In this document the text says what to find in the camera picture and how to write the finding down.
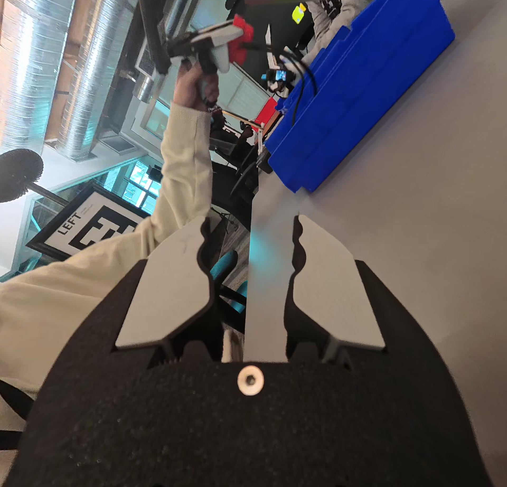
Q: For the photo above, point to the black round disc stand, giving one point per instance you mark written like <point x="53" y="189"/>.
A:
<point x="19" y="174"/>

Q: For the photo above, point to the teal office chair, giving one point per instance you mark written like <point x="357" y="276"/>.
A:
<point x="225" y="269"/>

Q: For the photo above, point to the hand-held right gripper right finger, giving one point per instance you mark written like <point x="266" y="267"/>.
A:
<point x="336" y="297"/>

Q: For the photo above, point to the large black screen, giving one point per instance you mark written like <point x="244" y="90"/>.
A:
<point x="273" y="39"/>

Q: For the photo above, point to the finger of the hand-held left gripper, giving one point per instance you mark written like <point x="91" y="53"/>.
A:
<point x="218" y="33"/>

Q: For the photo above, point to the small black screen device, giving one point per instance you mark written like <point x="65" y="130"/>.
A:
<point x="279" y="77"/>

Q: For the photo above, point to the blue storage bin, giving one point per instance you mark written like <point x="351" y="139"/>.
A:
<point x="356" y="98"/>

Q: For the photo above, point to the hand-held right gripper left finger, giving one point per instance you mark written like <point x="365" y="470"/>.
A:
<point x="166" y="297"/>

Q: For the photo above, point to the yellow sticker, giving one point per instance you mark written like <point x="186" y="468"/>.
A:
<point x="299" y="13"/>

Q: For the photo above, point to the black white marker board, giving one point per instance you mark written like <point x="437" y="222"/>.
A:
<point x="91" y="225"/>

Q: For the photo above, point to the wide silver ventilation duct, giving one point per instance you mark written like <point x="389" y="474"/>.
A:
<point x="35" y="59"/>

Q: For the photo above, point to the person's left hand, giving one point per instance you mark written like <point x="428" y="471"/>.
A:
<point x="194" y="87"/>

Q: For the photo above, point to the grey desk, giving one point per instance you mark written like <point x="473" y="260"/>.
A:
<point x="396" y="217"/>

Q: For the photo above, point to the light wooden board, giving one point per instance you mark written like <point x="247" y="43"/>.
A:
<point x="241" y="117"/>

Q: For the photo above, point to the red toy brick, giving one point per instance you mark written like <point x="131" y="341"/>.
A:
<point x="241" y="39"/>

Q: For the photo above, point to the red storage bin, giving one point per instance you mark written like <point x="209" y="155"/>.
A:
<point x="266" y="110"/>

